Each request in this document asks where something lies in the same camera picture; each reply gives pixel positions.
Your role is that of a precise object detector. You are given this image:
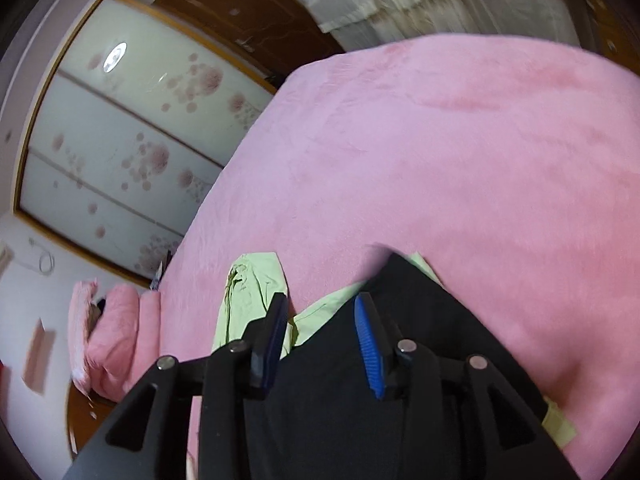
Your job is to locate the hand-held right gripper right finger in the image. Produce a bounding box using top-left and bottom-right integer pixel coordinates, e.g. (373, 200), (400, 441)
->
(354, 292), (583, 480)

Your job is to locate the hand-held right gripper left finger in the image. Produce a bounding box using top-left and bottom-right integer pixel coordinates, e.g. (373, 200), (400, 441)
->
(62, 292), (291, 480)

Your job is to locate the green and black hooded jacket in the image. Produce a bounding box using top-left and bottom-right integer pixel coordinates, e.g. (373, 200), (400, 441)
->
(212, 252), (578, 480)

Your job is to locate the folded pink quilt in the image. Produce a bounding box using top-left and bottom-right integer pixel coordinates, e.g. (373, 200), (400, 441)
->
(87, 285), (163, 401)

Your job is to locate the pink pillow with lace trim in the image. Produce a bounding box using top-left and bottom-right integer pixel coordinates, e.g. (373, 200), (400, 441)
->
(67, 280), (101, 393)

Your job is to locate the brown wooden headboard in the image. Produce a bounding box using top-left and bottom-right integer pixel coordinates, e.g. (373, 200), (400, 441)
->
(65, 385), (126, 456)

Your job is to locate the pink bed blanket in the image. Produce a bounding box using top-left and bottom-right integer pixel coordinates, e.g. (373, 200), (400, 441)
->
(155, 32), (640, 480)

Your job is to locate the floral sliding door wardrobe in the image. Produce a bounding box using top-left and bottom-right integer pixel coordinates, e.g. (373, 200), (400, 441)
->
(12, 0), (278, 286)

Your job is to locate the brown wooden door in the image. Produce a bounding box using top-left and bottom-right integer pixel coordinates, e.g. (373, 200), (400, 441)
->
(152, 0), (348, 93)

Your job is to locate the wooden drawer cabinet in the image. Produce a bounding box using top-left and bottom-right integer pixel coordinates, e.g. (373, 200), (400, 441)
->
(582, 0), (640, 61)

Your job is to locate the white wall cable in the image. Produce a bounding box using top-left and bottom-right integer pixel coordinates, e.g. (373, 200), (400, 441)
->
(27, 237), (56, 276)

